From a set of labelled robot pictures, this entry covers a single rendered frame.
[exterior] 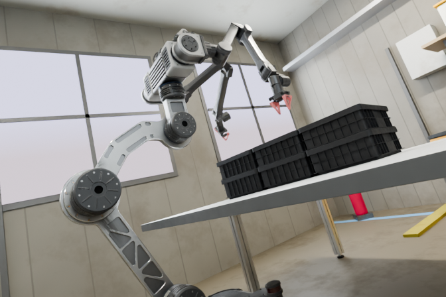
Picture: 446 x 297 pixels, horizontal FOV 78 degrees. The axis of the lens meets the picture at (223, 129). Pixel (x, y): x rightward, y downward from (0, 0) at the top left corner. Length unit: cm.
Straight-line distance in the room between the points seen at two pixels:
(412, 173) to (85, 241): 257
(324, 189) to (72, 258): 241
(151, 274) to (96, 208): 43
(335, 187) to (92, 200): 89
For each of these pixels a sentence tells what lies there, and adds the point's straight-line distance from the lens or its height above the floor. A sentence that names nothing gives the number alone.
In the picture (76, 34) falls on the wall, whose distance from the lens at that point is 350.
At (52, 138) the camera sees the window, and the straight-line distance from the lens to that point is 291.
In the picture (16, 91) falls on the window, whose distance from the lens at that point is 308.
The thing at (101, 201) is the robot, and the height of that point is 83.
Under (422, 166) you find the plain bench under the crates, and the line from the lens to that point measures 55.
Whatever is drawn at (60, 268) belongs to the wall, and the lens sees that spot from 279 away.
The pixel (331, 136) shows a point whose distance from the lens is 128.
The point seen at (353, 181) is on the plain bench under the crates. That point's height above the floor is 68.
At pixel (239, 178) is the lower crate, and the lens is 159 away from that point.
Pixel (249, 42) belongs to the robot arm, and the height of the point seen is 155.
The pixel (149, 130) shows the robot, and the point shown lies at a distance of 149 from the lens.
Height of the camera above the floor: 72
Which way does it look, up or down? 13 degrees up
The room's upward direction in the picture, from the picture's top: 16 degrees counter-clockwise
